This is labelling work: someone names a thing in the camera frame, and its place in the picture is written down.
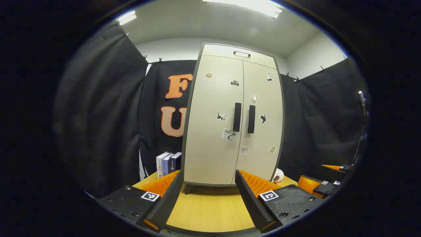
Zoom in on ceiling light panel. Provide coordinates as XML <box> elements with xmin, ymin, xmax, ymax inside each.
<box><xmin>116</xmin><ymin>11</ymin><xmax>137</xmax><ymax>26</ymax></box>
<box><xmin>202</xmin><ymin>0</ymin><xmax>283</xmax><ymax>18</ymax></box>

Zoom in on black backdrop cloth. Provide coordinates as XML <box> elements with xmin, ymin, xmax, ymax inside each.
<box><xmin>54</xmin><ymin>25</ymin><xmax>370</xmax><ymax>198</ymax></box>

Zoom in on beige shoe cabinet door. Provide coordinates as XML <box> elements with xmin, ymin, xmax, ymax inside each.
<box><xmin>184</xmin><ymin>54</ymin><xmax>244</xmax><ymax>185</ymax></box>
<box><xmin>234</xmin><ymin>61</ymin><xmax>284</xmax><ymax>183</ymax></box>

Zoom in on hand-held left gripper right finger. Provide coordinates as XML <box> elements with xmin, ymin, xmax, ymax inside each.
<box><xmin>235</xmin><ymin>170</ymin><xmax>326</xmax><ymax>233</ymax></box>

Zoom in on black door handle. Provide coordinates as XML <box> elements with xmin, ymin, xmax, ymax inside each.
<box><xmin>233</xmin><ymin>102</ymin><xmax>242</xmax><ymax>132</ymax></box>
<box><xmin>248</xmin><ymin>105</ymin><xmax>256</xmax><ymax>134</ymax></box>

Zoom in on white book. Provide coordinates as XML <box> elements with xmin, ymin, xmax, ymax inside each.
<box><xmin>156</xmin><ymin>151</ymin><xmax>171</xmax><ymax>179</ymax></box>

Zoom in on light blue book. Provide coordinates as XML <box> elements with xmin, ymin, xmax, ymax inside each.
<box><xmin>161</xmin><ymin>153</ymin><xmax>175</xmax><ymax>176</ymax></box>

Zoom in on beige double-door shoe cabinet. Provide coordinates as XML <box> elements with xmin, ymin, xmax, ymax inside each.
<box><xmin>182</xmin><ymin>43</ymin><xmax>285</xmax><ymax>195</ymax></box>

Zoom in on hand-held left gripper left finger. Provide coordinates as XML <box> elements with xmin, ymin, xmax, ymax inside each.
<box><xmin>97</xmin><ymin>170</ymin><xmax>185</xmax><ymax>232</ymax></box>

